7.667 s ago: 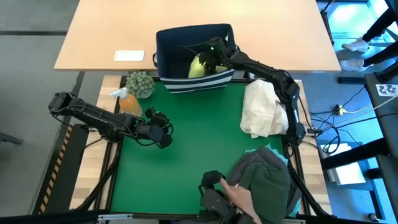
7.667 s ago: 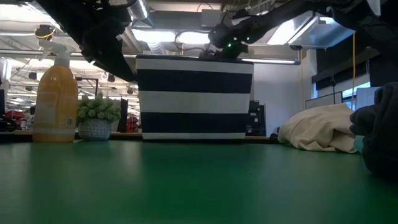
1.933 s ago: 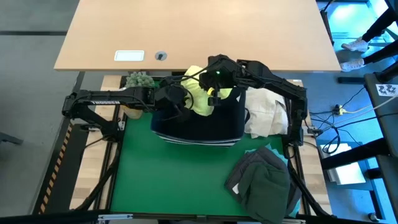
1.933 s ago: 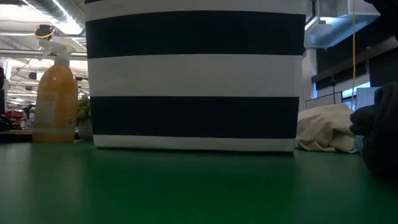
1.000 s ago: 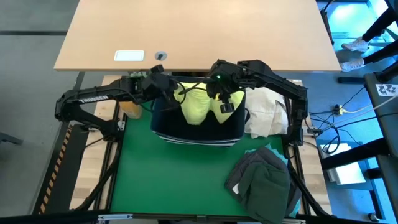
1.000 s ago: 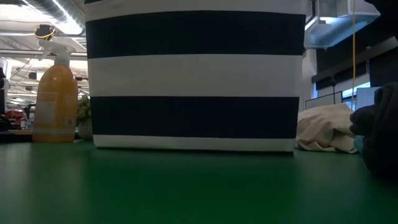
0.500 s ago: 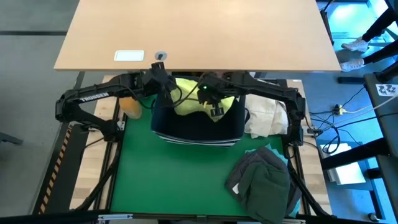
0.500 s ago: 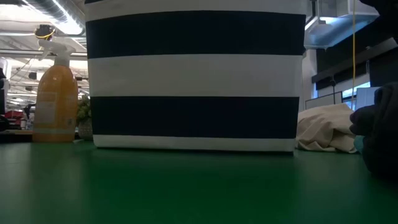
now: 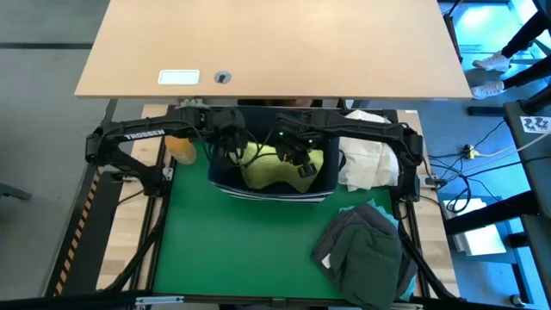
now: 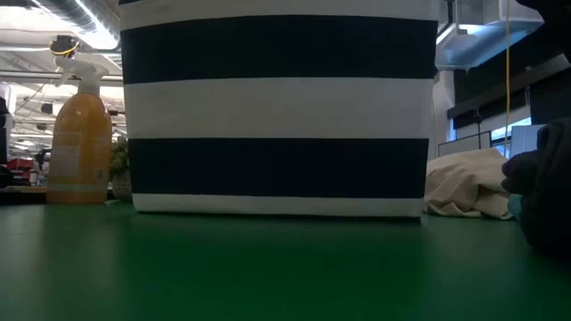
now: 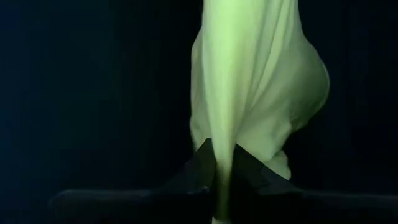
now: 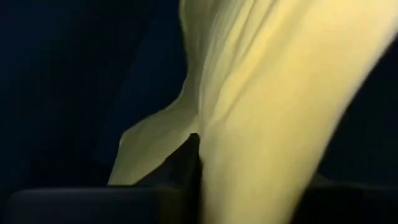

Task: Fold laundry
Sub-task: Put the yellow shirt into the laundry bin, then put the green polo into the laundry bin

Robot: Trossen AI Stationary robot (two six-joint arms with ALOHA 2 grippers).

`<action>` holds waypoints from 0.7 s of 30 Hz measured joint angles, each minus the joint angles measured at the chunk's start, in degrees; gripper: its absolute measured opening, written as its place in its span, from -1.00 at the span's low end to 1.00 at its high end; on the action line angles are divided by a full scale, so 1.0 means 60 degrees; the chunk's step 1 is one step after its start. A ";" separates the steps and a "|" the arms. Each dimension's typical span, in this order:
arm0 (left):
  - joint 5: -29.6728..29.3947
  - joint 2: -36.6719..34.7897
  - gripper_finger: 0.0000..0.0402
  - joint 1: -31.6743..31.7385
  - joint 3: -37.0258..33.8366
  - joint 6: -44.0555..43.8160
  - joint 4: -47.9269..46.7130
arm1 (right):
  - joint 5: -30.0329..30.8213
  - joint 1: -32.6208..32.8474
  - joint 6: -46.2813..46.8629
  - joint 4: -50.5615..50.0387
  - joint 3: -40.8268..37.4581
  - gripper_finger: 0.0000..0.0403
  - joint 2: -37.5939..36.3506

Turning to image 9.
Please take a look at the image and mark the orange spray bottle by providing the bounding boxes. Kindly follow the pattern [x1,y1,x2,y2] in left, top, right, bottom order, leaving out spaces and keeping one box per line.
[165,135,198,166]

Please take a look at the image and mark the black cable conduit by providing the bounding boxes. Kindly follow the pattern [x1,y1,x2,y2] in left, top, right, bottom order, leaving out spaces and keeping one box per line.
[398,223,460,301]
[102,206,170,294]

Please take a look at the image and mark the black side table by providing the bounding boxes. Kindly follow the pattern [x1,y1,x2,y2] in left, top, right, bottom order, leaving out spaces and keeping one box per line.
[503,101,551,310]

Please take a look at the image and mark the light wooden desk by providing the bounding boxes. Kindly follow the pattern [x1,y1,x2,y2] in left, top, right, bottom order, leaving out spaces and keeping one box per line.
[74,0,474,102]

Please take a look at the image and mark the dark green garment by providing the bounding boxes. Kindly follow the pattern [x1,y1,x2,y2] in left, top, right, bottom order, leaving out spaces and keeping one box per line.
[329,224,404,310]

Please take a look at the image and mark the white floor box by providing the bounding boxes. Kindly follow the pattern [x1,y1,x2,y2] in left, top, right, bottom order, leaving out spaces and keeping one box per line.
[443,197,508,257]

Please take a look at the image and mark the yellow garment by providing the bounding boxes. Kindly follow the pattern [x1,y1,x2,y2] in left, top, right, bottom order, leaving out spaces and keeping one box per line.
[238,141,325,194]

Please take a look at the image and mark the beige folded garment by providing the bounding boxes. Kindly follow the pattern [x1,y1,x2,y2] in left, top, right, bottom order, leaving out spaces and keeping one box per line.
[337,109,400,193]

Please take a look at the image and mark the navy white striped laundry basket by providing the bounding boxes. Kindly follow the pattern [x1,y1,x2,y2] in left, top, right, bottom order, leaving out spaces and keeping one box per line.
[207,105,342,205]

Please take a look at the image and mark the potted green succulent plant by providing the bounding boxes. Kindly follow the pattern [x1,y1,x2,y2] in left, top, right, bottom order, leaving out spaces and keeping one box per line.
[174,97,208,109]

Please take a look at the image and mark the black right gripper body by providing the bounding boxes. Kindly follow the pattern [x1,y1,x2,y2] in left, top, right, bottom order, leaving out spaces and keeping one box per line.
[273,114,328,167]

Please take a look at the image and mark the person's white shoe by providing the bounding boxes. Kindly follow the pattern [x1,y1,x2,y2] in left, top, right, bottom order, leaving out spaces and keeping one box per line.
[472,51,513,73]
[469,80,506,101]

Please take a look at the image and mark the dark grey shorts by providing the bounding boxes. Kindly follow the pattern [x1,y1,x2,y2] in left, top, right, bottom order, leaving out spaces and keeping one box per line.
[310,201,419,299]

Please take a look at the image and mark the person's leg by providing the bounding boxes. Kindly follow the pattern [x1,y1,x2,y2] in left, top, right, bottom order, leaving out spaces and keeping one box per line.
[501,10,551,59]
[501,55,551,90]

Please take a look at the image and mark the light blue shorts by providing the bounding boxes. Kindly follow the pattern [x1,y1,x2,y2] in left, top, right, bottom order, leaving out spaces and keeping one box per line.
[338,197,418,302]

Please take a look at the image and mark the black floor cable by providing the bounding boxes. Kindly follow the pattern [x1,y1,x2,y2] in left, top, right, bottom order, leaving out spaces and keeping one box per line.
[425,152,551,184]

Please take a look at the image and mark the pale yellow floor cable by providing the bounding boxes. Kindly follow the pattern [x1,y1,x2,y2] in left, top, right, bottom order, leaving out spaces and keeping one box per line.
[473,131,551,158]

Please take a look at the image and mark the white paper with black marks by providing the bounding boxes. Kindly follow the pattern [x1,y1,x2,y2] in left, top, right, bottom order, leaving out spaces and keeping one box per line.
[519,115,551,135]

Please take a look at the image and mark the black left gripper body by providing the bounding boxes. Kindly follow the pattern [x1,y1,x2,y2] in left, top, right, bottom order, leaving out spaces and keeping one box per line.
[210,108,251,157]

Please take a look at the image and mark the black table frame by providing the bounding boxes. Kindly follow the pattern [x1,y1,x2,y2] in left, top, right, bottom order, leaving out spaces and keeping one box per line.
[128,102,431,303]

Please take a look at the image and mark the wooden table side board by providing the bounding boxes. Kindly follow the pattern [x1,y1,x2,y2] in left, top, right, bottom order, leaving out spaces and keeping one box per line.
[96,102,173,290]
[395,109,460,298]

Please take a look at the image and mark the black panel with hazard stripes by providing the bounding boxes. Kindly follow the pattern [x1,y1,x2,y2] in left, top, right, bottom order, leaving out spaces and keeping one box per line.
[45,170,126,298]

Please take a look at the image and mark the green table mat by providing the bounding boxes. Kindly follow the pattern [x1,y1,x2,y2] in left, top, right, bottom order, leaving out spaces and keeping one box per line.
[152,137,408,301]

